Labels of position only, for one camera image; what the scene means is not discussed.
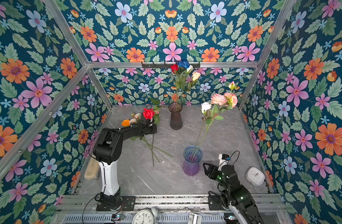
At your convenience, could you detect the cream peony flower stem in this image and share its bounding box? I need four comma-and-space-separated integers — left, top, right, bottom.
130, 113, 142, 125

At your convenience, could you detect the orange yellow artificial rose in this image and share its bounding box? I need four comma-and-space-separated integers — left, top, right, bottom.
122, 119, 131, 127

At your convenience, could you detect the dark pink ribbed glass vase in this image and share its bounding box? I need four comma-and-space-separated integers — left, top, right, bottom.
168, 102, 183, 130

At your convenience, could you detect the purple blue ribbed glass vase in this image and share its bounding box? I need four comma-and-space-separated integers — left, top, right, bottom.
182, 145, 203, 176

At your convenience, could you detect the white rosebud stem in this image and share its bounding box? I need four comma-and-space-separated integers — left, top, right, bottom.
192, 102, 212, 159

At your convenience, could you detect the red artificial rose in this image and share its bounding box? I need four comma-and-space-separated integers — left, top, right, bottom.
170, 64, 178, 74
142, 108, 156, 167

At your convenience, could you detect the cream white artificial rose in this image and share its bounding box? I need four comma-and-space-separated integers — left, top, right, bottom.
192, 71, 201, 82

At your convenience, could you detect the blue artificial flower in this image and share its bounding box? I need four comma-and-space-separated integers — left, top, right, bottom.
178, 60, 190, 69

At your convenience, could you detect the pink artificial flower spray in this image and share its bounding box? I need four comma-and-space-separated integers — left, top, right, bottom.
196, 81, 239, 157

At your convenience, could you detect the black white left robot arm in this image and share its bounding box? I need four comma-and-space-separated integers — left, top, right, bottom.
93, 116, 157, 211

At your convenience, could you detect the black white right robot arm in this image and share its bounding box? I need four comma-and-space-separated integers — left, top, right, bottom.
203, 163, 264, 224

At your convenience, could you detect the bunch of artificial flowers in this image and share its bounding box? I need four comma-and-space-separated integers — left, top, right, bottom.
120, 109, 174, 166

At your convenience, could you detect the white rounded device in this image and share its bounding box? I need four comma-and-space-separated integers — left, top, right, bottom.
246, 167, 265, 186

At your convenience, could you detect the beige oblong pad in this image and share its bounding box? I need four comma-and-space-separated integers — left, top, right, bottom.
84, 158, 100, 180

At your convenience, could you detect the white analog alarm clock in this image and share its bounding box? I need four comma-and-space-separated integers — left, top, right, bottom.
132, 207, 159, 224

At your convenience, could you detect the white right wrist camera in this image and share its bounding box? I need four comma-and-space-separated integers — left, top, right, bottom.
218, 154, 230, 171

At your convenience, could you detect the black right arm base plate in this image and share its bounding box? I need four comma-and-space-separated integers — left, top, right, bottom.
208, 195, 229, 211

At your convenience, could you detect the aluminium front mounting rail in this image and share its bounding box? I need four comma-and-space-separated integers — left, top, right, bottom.
56, 194, 286, 213

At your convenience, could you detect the black hook rail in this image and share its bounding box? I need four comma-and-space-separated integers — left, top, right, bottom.
141, 62, 201, 69

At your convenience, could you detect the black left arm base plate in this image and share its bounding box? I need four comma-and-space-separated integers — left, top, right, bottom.
96, 195, 136, 211

